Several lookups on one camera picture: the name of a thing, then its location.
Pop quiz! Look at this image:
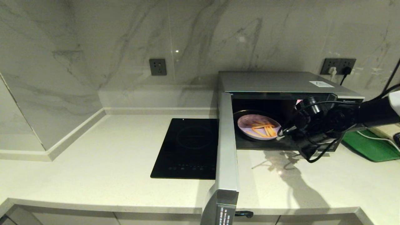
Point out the white paper sheet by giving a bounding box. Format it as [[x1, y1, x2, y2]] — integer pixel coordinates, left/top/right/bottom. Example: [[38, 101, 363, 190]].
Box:
[[309, 81, 335, 88]]

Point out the grey single wall socket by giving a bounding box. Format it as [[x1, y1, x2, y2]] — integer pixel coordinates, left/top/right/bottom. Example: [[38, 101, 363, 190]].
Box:
[[149, 59, 167, 76]]

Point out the green plastic tray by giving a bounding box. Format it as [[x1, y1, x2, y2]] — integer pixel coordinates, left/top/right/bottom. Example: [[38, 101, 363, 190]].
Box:
[[342, 130, 400, 163]]

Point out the lilac round plate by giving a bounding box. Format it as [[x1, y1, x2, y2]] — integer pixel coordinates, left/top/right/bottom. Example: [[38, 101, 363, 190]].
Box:
[[237, 114, 282, 140]]

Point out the microwave door with dark glass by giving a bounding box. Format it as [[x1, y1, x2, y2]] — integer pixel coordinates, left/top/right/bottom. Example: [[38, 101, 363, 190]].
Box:
[[200, 92, 253, 225]]

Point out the silver microwave oven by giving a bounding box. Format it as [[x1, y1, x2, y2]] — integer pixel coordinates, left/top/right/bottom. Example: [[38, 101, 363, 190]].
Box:
[[218, 71, 365, 153]]

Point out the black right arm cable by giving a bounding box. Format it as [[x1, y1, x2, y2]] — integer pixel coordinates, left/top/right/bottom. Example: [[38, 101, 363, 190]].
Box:
[[281, 100, 360, 163]]

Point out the black induction cooktop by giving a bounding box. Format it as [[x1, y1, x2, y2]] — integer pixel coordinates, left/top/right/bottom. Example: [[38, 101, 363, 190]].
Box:
[[150, 118, 219, 180]]

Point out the beige flat appliance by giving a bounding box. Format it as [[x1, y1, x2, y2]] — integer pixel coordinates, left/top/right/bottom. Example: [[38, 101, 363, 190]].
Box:
[[369, 123, 400, 140]]

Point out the white power cable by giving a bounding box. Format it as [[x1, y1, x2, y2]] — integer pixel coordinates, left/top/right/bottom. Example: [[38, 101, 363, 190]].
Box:
[[356, 131, 400, 153]]

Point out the black plug with cable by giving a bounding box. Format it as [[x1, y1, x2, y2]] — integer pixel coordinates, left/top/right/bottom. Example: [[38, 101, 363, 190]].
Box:
[[340, 66, 352, 86]]

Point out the grey double wall socket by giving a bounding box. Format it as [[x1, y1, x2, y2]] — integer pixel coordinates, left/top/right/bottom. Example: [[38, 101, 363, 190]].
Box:
[[320, 58, 357, 75]]

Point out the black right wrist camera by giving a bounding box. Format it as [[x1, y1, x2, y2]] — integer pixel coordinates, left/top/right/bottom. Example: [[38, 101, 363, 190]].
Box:
[[295, 96, 325, 117]]

